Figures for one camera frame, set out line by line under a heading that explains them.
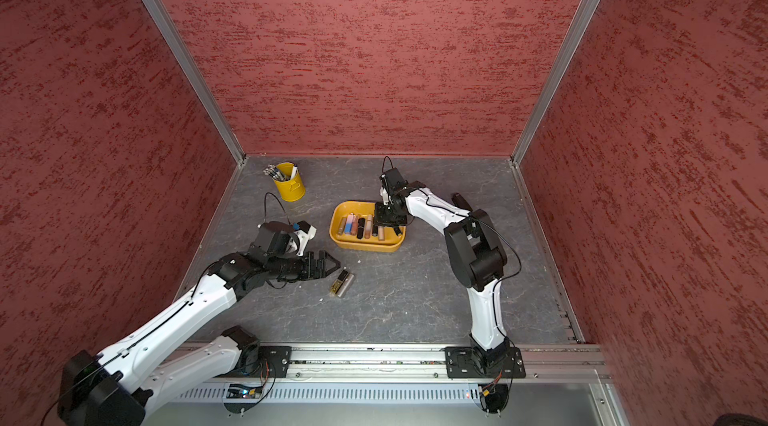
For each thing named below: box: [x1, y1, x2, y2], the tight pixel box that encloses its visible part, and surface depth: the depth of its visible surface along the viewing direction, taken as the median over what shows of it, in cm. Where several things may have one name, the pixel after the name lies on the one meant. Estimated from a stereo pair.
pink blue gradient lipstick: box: [344, 214, 354, 235], surface depth 100 cm
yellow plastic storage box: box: [329, 201, 407, 253], surface depth 99 cm
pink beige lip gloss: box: [364, 214, 373, 239], surface depth 100 cm
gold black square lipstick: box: [329, 269, 349, 297], surface depth 87 cm
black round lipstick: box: [356, 217, 366, 239], surface depth 101 cm
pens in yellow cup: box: [262, 164, 298, 182], surface depth 96 cm
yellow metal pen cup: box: [274, 162, 306, 202], surface depth 103 cm
